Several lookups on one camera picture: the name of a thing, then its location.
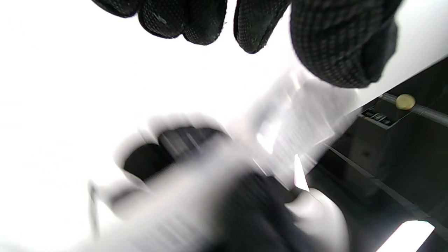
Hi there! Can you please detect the person's left hand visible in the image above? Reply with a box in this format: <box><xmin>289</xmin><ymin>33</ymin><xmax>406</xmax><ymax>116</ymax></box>
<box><xmin>91</xmin><ymin>0</ymin><xmax>403</xmax><ymax>89</ymax></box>

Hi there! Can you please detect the person's right hand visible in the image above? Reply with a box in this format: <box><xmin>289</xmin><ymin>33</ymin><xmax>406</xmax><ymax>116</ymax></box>
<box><xmin>124</xmin><ymin>128</ymin><xmax>315</xmax><ymax>252</ymax></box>

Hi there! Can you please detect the silver toothpaste tube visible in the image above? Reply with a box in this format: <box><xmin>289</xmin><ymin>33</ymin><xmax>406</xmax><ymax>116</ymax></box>
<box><xmin>98</xmin><ymin>70</ymin><xmax>357</xmax><ymax>252</ymax></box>

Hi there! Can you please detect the black toothbrush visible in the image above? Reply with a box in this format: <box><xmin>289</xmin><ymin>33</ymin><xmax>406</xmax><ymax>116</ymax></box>
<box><xmin>87</xmin><ymin>180</ymin><xmax>102</xmax><ymax>242</ymax></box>

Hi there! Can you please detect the white backdrop panel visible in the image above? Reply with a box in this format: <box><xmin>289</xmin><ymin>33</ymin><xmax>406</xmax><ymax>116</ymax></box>
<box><xmin>227</xmin><ymin>0</ymin><xmax>448</xmax><ymax>116</ymax></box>

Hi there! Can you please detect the dark exit sign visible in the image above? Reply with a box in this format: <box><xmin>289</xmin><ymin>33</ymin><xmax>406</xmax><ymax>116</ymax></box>
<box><xmin>361</xmin><ymin>99</ymin><xmax>400</xmax><ymax>130</ymax></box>

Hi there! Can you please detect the yellow round knob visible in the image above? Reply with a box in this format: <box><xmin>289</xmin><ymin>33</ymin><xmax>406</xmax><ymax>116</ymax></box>
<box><xmin>395</xmin><ymin>94</ymin><xmax>416</xmax><ymax>110</ymax></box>

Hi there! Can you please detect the grey metal pipe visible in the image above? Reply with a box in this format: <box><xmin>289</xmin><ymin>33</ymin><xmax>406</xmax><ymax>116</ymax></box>
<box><xmin>380</xmin><ymin>92</ymin><xmax>448</xmax><ymax>127</ymax></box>

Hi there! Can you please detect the white ceiling light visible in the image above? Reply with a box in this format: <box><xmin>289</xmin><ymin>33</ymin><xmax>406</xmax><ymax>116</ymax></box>
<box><xmin>376</xmin><ymin>220</ymin><xmax>435</xmax><ymax>252</ymax></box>

